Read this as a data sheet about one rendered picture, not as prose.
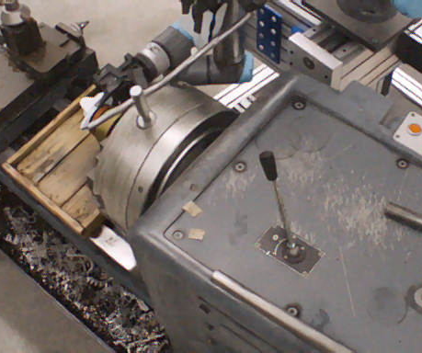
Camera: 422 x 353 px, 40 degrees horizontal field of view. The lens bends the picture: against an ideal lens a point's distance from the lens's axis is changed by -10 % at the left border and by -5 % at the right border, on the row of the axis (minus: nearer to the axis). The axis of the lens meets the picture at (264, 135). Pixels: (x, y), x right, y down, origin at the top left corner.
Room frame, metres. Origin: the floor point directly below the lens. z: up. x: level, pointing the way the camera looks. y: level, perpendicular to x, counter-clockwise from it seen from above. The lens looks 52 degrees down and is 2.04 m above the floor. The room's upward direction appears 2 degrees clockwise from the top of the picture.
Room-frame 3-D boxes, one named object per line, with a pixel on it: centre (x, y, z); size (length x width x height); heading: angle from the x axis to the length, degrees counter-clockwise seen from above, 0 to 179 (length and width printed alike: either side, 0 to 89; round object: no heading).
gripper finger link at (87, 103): (0.81, 0.37, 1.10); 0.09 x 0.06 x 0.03; 144
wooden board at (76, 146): (0.84, 0.42, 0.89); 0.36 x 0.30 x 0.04; 145
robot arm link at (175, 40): (1.02, 0.21, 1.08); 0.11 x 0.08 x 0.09; 144
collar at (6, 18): (1.08, 0.63, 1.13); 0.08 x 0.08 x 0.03
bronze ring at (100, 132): (0.76, 0.31, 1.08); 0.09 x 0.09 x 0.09; 55
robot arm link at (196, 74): (1.02, 0.20, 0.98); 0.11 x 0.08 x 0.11; 95
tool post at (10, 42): (1.08, 0.63, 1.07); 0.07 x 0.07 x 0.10; 55
